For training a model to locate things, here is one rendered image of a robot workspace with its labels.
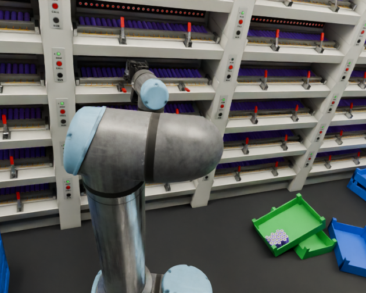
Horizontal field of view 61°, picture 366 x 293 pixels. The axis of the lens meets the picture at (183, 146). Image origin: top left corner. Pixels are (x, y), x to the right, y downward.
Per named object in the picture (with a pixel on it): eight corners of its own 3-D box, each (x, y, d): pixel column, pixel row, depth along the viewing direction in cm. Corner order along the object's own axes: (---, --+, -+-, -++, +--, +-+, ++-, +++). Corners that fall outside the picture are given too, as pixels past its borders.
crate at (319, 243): (332, 252, 162) (337, 240, 158) (301, 260, 154) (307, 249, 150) (295, 212, 185) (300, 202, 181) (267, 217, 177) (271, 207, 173)
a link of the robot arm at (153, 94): (142, 113, 99) (142, 82, 94) (133, 100, 109) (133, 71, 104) (169, 111, 102) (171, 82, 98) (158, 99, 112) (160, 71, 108)
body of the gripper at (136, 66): (145, 59, 121) (154, 67, 111) (144, 81, 125) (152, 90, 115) (126, 59, 118) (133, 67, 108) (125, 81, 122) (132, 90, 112)
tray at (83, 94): (212, 99, 143) (219, 83, 136) (74, 103, 120) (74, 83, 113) (198, 74, 155) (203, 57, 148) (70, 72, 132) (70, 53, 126)
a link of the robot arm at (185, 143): (237, 121, 45) (205, 113, 112) (153, 113, 45) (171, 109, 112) (228, 197, 47) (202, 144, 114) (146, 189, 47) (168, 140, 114)
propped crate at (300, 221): (275, 257, 153) (273, 249, 148) (254, 227, 169) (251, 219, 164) (326, 228, 156) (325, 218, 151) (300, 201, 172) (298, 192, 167)
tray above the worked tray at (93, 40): (221, 59, 133) (232, 29, 123) (72, 54, 111) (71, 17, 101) (204, 35, 145) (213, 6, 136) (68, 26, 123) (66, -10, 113)
